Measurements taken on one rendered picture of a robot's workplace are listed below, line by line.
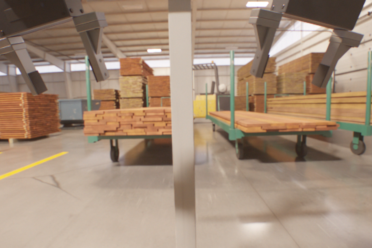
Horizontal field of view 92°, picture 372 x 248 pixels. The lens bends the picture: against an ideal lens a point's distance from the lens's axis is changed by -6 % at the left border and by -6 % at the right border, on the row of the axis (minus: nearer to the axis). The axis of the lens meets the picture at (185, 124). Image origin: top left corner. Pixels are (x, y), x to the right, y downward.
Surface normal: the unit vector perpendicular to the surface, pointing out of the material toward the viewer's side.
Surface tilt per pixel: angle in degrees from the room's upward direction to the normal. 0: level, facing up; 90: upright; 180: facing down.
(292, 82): 90
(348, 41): 113
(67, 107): 90
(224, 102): 92
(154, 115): 90
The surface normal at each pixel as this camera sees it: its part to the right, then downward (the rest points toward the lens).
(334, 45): -0.98, -0.09
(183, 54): -0.02, 0.10
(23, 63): 0.98, -0.14
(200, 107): -0.23, 0.10
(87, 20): -0.04, 0.48
